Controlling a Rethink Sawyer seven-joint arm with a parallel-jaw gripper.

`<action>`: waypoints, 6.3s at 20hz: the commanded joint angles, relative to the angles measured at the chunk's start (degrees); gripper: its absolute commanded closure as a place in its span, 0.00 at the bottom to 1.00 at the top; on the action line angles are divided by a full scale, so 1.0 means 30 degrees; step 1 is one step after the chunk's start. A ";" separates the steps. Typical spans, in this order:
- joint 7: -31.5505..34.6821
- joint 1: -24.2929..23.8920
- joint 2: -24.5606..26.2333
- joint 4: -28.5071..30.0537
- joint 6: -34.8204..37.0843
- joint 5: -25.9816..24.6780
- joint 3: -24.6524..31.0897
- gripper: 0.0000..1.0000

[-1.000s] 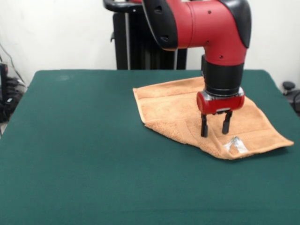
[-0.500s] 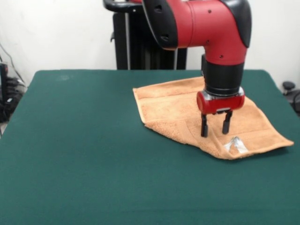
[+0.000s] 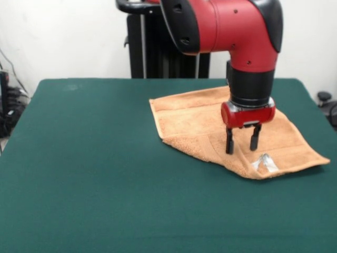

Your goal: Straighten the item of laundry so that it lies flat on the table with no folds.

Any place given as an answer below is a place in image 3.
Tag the dark green table cloth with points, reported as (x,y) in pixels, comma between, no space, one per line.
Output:
(79,184)

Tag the black box with red light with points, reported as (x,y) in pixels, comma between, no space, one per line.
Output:
(4,92)

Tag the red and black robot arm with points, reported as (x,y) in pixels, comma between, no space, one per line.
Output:
(237,31)

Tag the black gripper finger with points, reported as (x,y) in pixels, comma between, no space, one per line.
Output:
(254,139)
(229,143)

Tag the orange terry towel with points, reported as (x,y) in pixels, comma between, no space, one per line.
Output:
(189,121)

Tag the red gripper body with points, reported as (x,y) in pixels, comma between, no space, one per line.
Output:
(247,117)

